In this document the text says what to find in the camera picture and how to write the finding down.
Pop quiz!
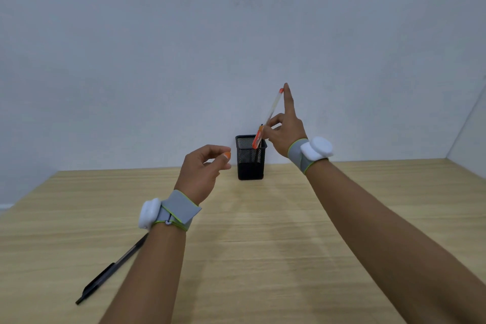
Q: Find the grey wristband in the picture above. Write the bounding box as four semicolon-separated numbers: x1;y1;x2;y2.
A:
287;139;329;175
153;190;202;232

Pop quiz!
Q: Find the person's left hand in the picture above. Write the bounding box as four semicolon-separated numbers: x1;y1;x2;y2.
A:
174;145;232;206

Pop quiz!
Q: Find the black mesh pen holder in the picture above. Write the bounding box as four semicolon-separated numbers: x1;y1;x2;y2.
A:
235;135;268;181

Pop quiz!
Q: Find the white wrist tracker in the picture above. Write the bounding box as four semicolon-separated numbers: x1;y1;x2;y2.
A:
138;198;163;230
300;136;334;161

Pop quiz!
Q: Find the clear orange pen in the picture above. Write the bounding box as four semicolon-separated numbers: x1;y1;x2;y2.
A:
252;88;285;150

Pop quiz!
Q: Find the black pen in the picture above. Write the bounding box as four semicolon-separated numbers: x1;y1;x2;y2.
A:
75;232;150;306

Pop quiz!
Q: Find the person's right forearm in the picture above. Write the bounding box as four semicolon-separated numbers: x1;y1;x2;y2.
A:
305;160;486;324

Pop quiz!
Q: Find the person's left forearm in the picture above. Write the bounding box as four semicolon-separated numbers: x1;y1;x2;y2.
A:
99;221;187;324

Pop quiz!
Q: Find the person's right hand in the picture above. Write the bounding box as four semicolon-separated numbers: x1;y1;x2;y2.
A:
261;83;308;159

